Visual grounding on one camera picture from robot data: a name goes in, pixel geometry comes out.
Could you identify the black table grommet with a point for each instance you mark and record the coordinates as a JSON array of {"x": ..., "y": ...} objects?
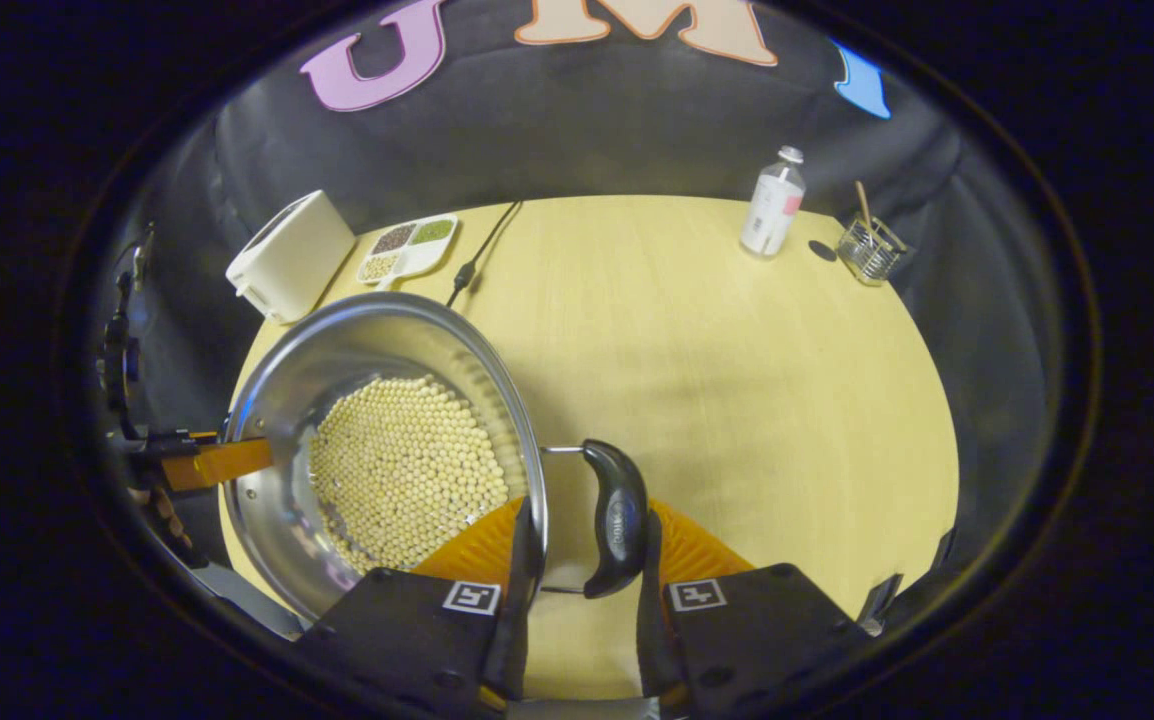
[{"x": 823, "y": 251}]

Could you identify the white divided bean dish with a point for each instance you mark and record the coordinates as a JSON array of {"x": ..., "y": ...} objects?
[{"x": 407, "y": 250}]

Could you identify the white toaster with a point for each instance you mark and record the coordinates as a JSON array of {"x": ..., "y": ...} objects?
[{"x": 287, "y": 260}]

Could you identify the clear bottle with white label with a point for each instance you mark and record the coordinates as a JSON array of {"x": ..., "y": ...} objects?
[{"x": 770, "y": 215}]

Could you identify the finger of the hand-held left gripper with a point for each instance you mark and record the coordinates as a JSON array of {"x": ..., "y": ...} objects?
[{"x": 217, "y": 462}]

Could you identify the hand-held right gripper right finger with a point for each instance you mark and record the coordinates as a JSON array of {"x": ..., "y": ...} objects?
[{"x": 652, "y": 640}]

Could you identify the wooden stick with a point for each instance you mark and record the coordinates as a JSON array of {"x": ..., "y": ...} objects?
[{"x": 864, "y": 210}]

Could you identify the pile of soybeans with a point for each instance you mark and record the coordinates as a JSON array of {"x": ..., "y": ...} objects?
[{"x": 407, "y": 470}]

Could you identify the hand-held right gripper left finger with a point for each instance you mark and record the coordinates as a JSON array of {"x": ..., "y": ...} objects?
[{"x": 512, "y": 640}]

